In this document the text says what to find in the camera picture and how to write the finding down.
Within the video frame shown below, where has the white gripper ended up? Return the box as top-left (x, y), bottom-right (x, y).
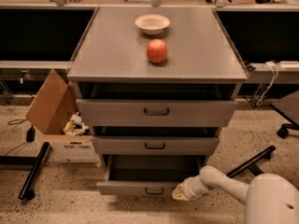
top-left (172, 175), bottom-right (209, 201)

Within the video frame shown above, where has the black table leg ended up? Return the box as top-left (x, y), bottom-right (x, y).
top-left (0, 142), bottom-right (50, 201)
top-left (227, 146), bottom-right (276, 178)

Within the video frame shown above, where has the grey bottom drawer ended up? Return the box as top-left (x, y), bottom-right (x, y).
top-left (97, 155), bottom-right (205, 196)

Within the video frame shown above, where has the white power strip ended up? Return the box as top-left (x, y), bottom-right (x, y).
top-left (279, 61), bottom-right (299, 69)

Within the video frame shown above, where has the black caster chair base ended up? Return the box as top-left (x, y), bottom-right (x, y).
top-left (270, 103), bottom-right (299, 138)

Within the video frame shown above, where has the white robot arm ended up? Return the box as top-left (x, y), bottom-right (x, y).
top-left (172, 165), bottom-right (299, 224)

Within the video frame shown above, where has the grey top drawer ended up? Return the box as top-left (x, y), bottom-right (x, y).
top-left (76, 83), bottom-right (238, 128)

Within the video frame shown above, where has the black right table leg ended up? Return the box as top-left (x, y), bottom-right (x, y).
top-left (227, 146), bottom-right (276, 178)

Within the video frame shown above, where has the white ceramic bowl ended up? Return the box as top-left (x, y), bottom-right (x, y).
top-left (135, 14), bottom-right (170, 35)

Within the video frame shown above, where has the black left table leg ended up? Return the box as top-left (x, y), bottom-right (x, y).
top-left (0, 142), bottom-right (50, 201)

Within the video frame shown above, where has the open cardboard box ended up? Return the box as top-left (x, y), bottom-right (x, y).
top-left (26, 70), bottom-right (100, 163)

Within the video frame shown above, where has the grey metal drawer cabinet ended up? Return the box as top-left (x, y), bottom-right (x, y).
top-left (66, 6), bottom-right (249, 170)

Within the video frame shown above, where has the white cable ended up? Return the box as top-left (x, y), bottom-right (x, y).
top-left (255, 60), bottom-right (279, 107)

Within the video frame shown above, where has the red apple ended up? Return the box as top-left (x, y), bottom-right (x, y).
top-left (147, 39), bottom-right (168, 63)

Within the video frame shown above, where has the grey drawer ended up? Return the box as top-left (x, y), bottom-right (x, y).
top-left (76, 83), bottom-right (238, 128)
top-left (93, 127), bottom-right (219, 155)
top-left (97, 155), bottom-right (205, 196)

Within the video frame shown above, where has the grey middle drawer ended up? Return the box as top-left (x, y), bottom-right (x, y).
top-left (93, 127), bottom-right (219, 155)

